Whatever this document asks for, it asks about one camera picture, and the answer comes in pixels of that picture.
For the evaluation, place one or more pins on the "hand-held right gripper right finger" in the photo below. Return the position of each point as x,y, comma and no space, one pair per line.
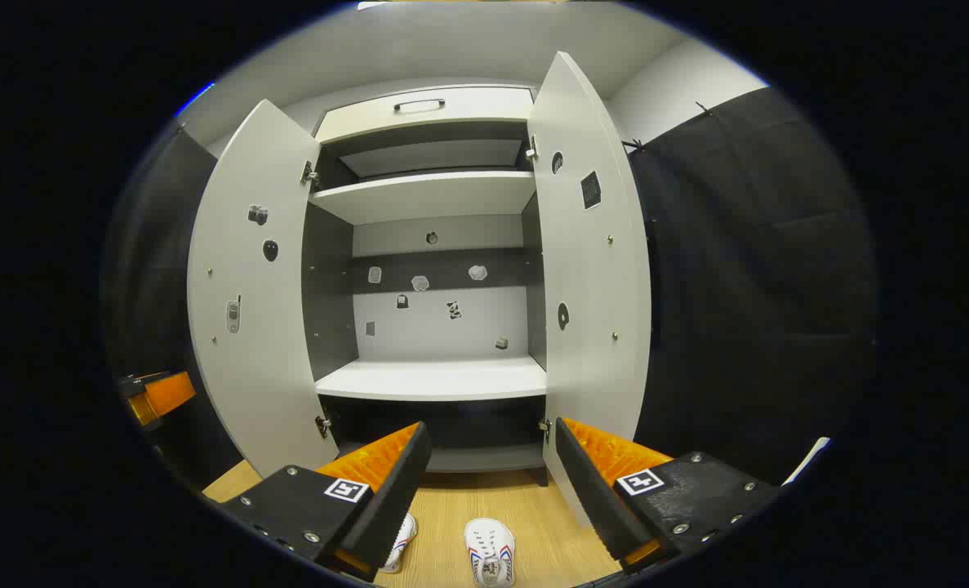
594,498

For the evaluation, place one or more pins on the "white cabinet door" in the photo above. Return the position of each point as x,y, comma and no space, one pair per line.
590,269
255,367

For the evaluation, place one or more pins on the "black backdrop cloth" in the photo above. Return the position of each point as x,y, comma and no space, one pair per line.
762,286

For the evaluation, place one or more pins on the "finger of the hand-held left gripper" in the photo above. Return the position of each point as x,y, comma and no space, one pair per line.
170,394

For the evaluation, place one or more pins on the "ceiling light strip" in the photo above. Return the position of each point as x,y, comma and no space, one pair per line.
196,98
370,5

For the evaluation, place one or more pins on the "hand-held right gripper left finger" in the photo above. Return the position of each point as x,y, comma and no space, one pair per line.
394,498

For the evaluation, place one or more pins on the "white cabinet drawer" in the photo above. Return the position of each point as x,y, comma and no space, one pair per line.
468,110

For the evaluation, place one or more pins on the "white shoe cabinet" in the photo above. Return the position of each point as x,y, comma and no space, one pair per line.
435,380

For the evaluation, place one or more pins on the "white sneaker shoe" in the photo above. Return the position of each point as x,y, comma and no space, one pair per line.
491,547
402,539

